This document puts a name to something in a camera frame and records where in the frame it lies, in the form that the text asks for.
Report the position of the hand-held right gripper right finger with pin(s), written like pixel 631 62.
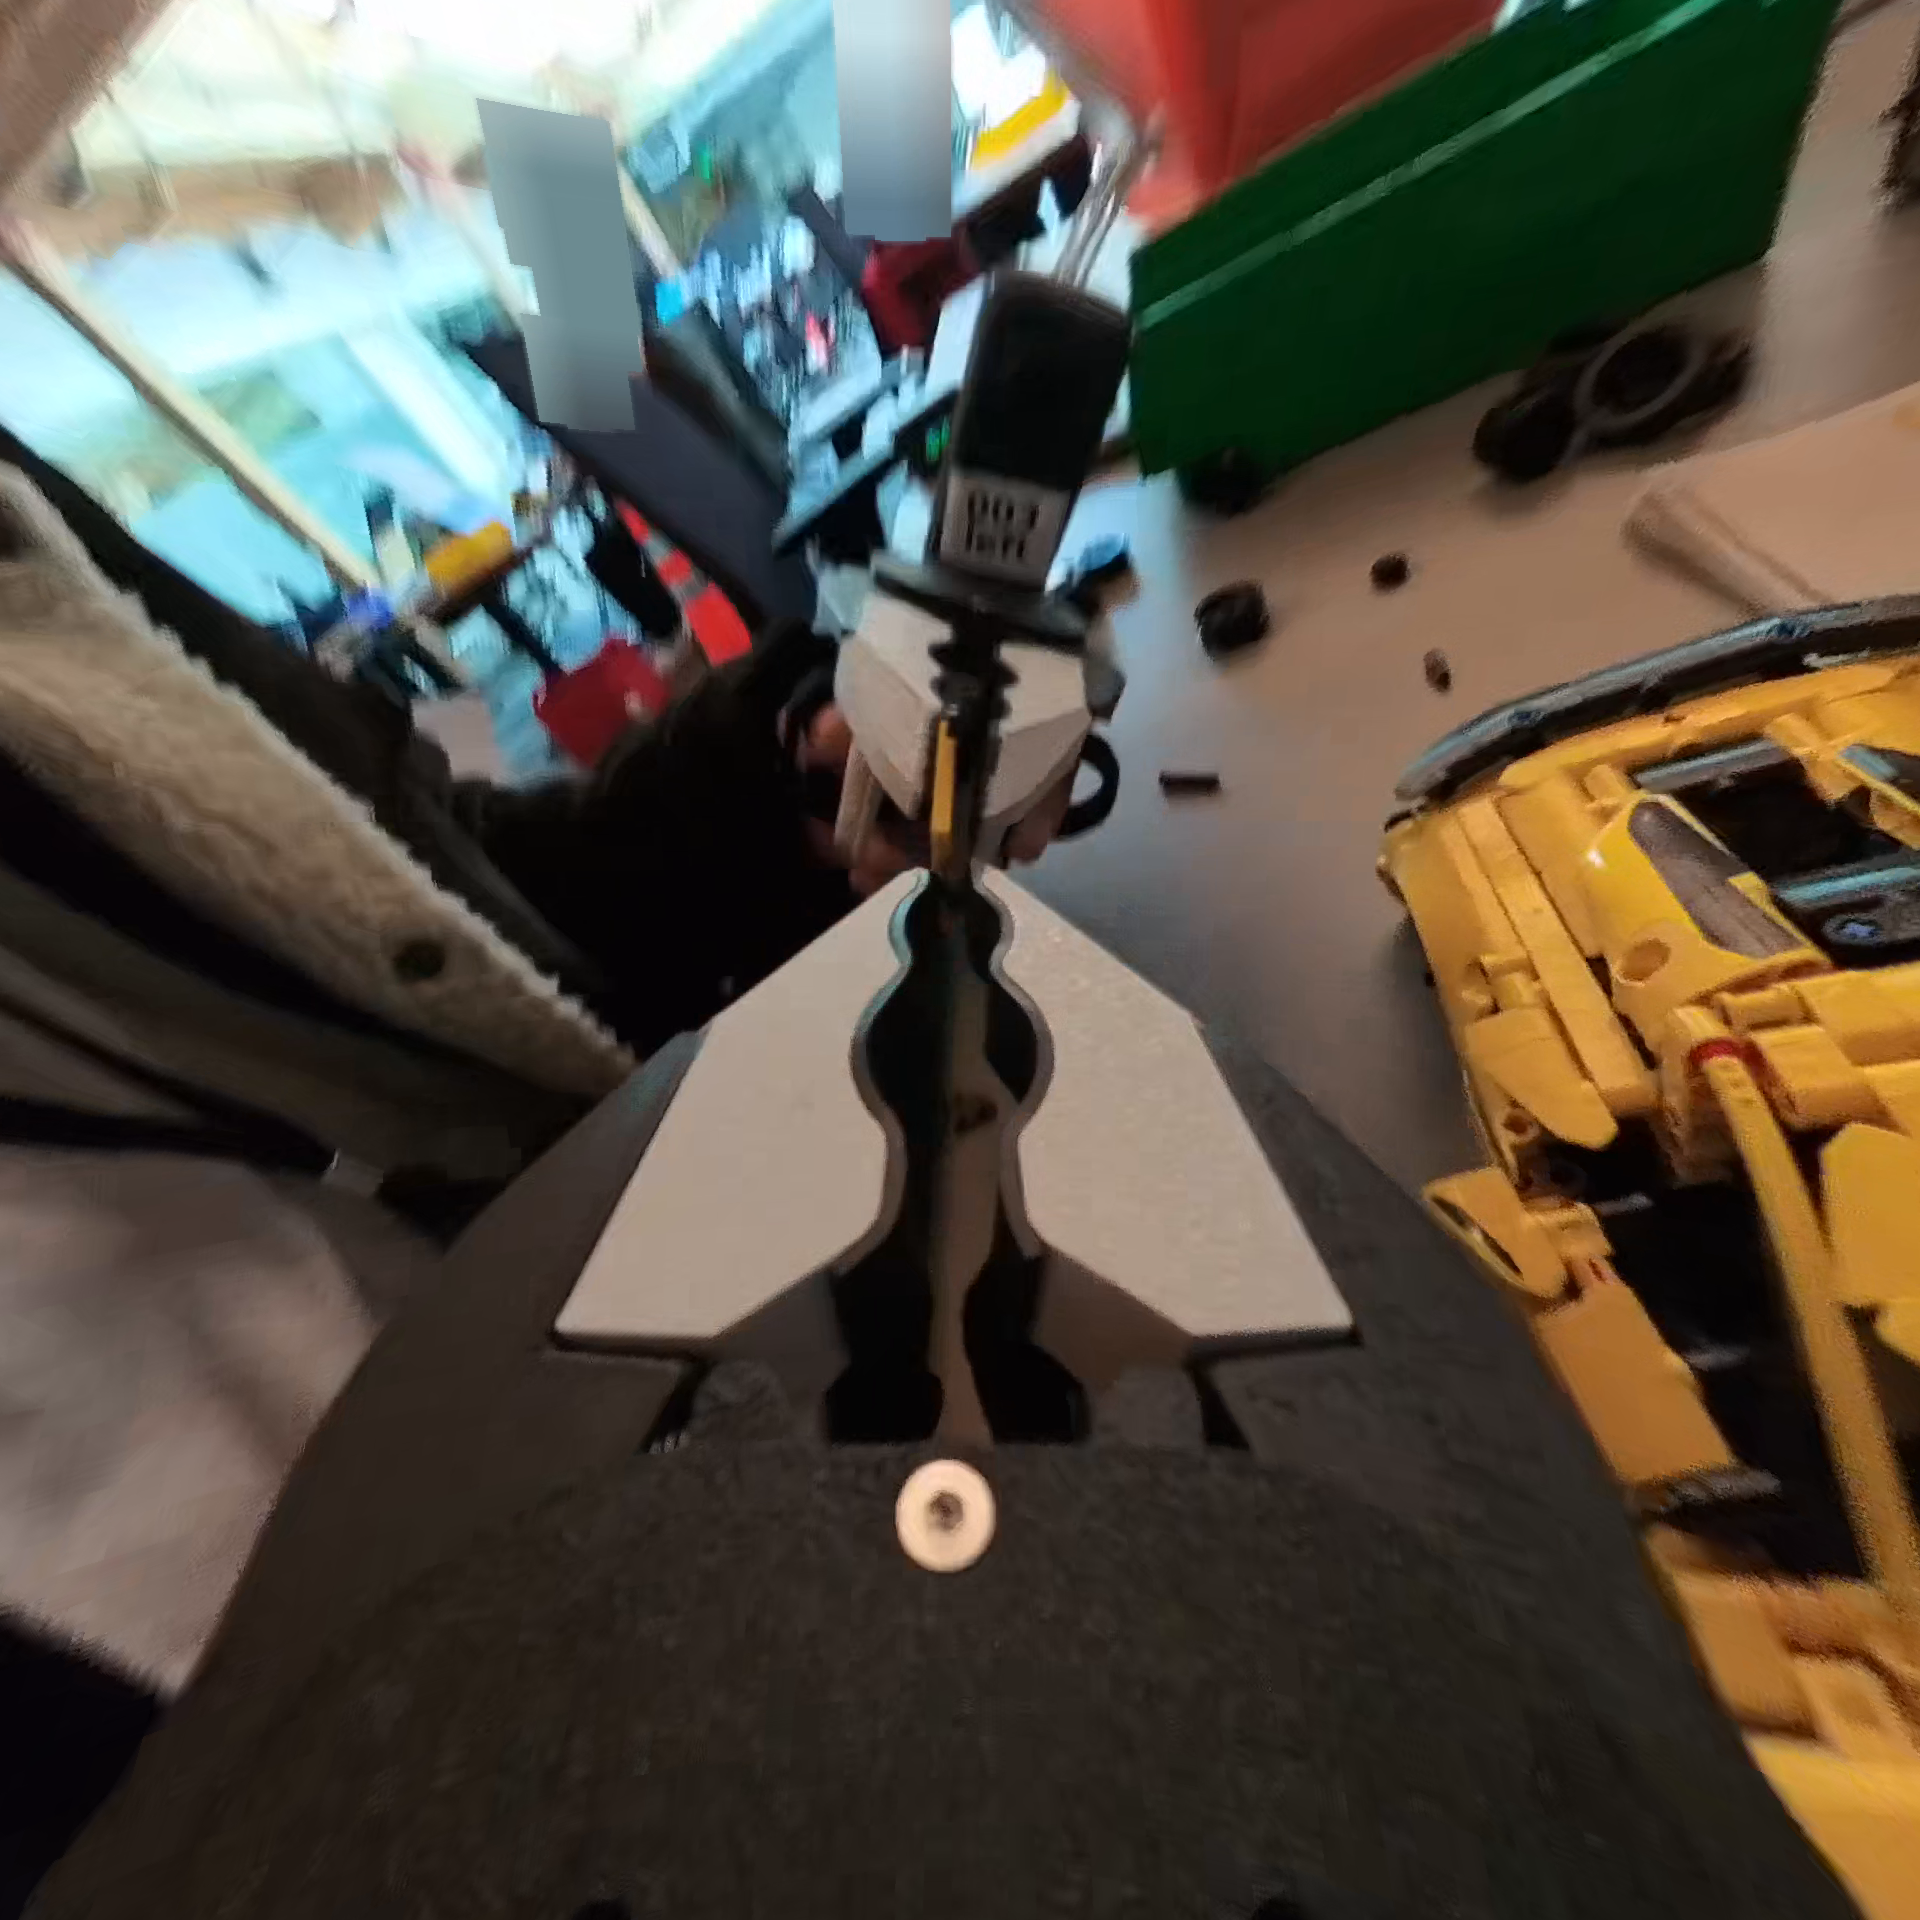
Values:
pixel 1185 1200

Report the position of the person's left hand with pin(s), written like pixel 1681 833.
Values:
pixel 878 859

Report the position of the small black wheel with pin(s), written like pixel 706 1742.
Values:
pixel 1223 481
pixel 1103 562

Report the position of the yellow toy brick car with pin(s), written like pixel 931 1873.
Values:
pixel 1650 1051

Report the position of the green plastic bin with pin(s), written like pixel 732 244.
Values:
pixel 1425 270

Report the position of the grey desk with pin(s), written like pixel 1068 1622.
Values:
pixel 1275 900

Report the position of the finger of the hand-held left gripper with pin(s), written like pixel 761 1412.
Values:
pixel 1035 720
pixel 892 704

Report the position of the red tote bag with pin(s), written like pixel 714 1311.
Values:
pixel 1275 74

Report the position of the yellow printed tile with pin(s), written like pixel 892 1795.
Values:
pixel 944 794

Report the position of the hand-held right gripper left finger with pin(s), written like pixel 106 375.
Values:
pixel 721 1200

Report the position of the orange traffic cone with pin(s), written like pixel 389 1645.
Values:
pixel 691 585

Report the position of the black device green display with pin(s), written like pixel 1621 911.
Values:
pixel 931 442

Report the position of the instruction booklet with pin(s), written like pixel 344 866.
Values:
pixel 1800 511

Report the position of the dark blue board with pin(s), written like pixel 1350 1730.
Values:
pixel 675 434

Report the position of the long black pin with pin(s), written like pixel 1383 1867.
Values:
pixel 1189 782

